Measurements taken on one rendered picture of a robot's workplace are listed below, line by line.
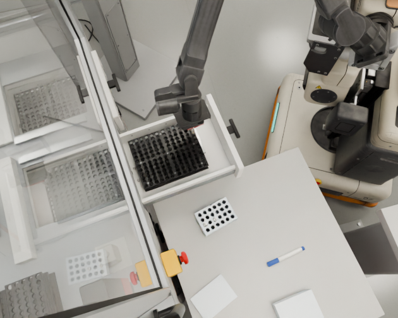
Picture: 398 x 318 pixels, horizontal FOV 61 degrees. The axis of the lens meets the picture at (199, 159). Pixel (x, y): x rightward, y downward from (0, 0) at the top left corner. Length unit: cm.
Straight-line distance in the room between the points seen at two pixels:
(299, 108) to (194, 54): 118
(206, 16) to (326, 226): 81
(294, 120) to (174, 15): 122
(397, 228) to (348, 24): 74
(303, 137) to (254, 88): 58
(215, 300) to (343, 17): 89
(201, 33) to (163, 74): 146
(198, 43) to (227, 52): 158
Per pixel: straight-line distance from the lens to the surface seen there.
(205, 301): 118
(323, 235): 127
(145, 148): 114
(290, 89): 201
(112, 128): 109
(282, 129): 188
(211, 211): 117
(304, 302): 119
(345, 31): 96
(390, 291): 221
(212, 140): 121
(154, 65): 234
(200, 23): 85
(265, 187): 125
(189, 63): 87
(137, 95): 224
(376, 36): 103
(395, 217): 139
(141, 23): 261
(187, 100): 92
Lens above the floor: 195
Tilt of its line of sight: 71 degrees down
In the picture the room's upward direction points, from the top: straight up
